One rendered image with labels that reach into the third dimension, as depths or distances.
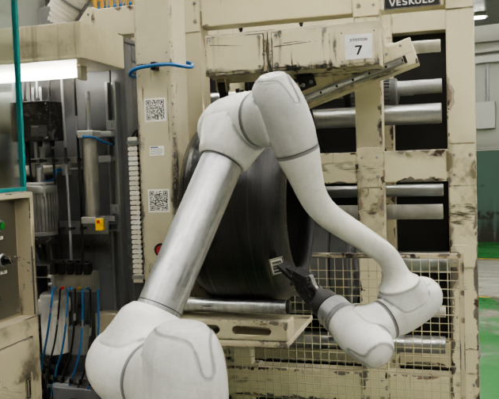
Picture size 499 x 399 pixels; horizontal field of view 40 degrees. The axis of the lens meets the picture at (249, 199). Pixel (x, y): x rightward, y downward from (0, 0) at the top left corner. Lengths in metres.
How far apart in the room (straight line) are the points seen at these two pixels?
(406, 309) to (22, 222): 1.14
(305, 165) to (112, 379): 0.60
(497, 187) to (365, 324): 9.63
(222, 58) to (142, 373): 1.39
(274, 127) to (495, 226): 9.87
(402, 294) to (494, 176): 9.57
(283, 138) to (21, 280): 1.02
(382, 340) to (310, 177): 0.41
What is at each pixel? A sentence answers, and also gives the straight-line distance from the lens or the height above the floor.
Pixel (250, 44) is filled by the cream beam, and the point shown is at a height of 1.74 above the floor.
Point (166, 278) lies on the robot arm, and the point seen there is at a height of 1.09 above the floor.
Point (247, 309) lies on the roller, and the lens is 2.10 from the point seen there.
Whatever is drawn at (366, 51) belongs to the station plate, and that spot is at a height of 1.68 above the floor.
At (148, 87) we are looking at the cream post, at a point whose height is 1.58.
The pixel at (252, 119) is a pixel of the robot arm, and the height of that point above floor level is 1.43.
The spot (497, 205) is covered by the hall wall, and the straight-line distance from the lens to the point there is 11.25.
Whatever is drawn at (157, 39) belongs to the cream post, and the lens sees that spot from 2.27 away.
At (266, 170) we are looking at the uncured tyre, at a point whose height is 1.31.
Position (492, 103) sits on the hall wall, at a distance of 11.26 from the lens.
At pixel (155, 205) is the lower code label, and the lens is 2.25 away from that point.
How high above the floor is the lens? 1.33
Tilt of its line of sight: 3 degrees down
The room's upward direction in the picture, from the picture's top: 2 degrees counter-clockwise
